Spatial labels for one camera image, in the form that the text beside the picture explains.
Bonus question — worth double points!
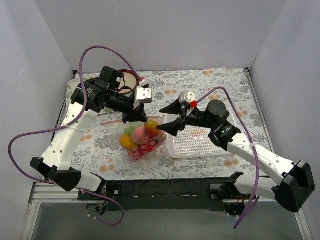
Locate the clear zip top bag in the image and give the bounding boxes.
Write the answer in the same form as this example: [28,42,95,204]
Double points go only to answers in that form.
[100,116,167,162]

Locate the green fake grapes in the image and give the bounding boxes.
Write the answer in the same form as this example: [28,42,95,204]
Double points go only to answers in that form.
[124,125,137,137]

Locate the orange red fake mango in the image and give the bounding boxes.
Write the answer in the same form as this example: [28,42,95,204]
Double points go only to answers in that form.
[144,120,160,139]

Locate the pink fake peach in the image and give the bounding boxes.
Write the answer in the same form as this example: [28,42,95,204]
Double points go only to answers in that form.
[131,126,150,145]

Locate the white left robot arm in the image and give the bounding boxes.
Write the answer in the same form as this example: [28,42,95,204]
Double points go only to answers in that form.
[30,66,152,200]

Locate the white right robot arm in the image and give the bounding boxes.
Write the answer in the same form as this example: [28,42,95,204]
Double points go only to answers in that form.
[157,99,316,213]

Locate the yellow fake bell pepper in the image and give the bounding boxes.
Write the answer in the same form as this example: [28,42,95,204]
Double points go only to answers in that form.
[119,134,136,151]

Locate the red fake tomato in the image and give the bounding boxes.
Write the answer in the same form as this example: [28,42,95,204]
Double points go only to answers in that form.
[128,140,160,161]

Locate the red rimmed cream plate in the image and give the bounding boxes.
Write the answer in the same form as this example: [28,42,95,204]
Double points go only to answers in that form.
[119,69,139,90]

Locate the white perforated plastic basket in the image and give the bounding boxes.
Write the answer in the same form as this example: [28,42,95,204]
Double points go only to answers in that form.
[165,125,230,159]

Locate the floral serving tray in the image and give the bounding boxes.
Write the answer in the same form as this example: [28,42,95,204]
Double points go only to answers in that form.
[66,77,121,116]

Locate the floral patterned tablecloth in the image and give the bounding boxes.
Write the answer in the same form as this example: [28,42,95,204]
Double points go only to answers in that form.
[71,68,271,180]

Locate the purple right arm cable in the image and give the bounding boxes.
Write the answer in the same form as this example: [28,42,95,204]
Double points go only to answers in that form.
[192,86,261,230]

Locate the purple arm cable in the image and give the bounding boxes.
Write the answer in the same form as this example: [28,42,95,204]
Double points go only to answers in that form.
[7,44,148,227]
[192,86,261,230]

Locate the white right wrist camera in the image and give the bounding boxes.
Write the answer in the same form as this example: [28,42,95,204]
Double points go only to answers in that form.
[179,90,196,107]

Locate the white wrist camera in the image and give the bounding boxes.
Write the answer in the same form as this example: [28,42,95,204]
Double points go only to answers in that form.
[179,90,196,107]
[135,86,153,104]

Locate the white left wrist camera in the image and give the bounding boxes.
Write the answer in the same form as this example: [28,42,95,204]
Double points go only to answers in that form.
[135,86,153,104]

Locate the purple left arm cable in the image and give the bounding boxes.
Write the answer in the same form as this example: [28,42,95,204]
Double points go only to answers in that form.
[7,44,148,227]

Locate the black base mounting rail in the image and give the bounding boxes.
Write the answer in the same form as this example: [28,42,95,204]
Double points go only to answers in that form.
[77,177,261,212]

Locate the aluminium frame rail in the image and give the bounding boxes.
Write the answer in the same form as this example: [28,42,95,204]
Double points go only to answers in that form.
[28,183,83,203]

